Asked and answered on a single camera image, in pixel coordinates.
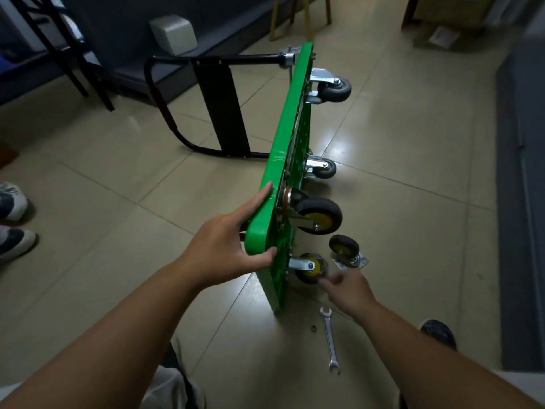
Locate person's right hand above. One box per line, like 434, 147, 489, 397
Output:
318, 270, 380, 324

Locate person's left hand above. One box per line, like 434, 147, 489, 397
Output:
177, 181, 278, 290

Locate silver wrench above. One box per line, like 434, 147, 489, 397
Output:
319, 307, 341, 375

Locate green platform trolley deck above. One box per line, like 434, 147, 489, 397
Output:
144, 42, 316, 316

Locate person's left forearm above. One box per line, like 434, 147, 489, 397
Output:
0, 261, 201, 409

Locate person's right forearm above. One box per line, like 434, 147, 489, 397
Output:
357, 302, 542, 409

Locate person's dark shoe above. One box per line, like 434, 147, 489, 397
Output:
160, 336, 205, 409
419, 319, 458, 352

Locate person's light trousers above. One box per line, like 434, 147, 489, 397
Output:
0, 364, 545, 409

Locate white box on shelf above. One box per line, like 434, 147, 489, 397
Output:
149, 14, 199, 57

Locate brown cardboard box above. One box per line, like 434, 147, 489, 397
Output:
0, 142, 20, 169

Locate wooden stool legs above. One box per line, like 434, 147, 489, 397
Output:
269, 0, 332, 42

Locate open cardboard box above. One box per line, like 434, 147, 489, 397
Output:
402, 0, 499, 30

